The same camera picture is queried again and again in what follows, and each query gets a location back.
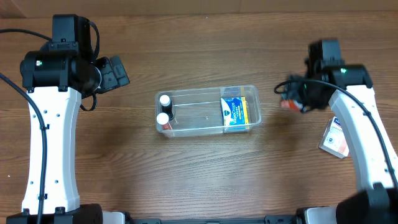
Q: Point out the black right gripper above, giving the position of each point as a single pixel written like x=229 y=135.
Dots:
x=298 y=95

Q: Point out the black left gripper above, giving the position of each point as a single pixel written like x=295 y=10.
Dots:
x=109 y=76

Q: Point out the red medicine box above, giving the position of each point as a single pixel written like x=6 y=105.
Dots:
x=291 y=105

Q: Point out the white Hansaplast plaster box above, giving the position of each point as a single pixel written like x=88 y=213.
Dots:
x=333 y=139

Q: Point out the black bottle white cap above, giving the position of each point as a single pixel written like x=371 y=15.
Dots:
x=167 y=106

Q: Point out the orange tube white cap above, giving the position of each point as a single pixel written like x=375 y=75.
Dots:
x=163 y=120

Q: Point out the blue VapoDrops box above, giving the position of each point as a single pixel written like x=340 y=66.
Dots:
x=234 y=111

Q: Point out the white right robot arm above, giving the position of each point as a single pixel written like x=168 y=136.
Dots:
x=348 y=91

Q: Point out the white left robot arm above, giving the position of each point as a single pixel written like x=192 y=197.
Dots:
x=54 y=84

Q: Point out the clear plastic container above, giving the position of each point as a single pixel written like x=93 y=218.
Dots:
x=198 y=111

